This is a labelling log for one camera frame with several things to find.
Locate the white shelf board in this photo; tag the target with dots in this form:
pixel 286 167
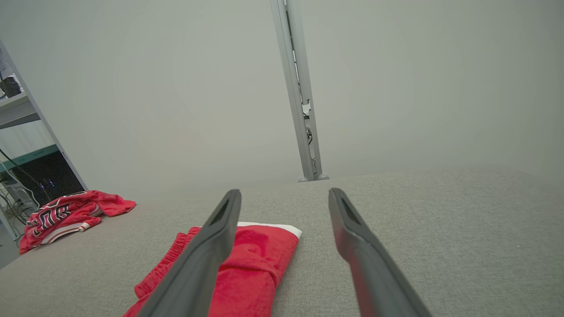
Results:
pixel 13 110

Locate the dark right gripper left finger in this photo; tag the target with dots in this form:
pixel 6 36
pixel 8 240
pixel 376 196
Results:
pixel 198 264

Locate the red shorts with white stripe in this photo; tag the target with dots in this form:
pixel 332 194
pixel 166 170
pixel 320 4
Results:
pixel 255 264

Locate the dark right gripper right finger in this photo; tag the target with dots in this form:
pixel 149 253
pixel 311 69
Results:
pixel 374 273

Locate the black computer case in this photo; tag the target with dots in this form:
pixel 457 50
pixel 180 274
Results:
pixel 48 176

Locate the red basketball jersey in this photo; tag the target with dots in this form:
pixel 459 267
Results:
pixel 110 204

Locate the grey partition end post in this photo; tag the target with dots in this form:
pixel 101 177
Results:
pixel 45 121

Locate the green-edged shelf board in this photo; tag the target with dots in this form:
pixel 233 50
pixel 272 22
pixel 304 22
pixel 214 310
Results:
pixel 26 156

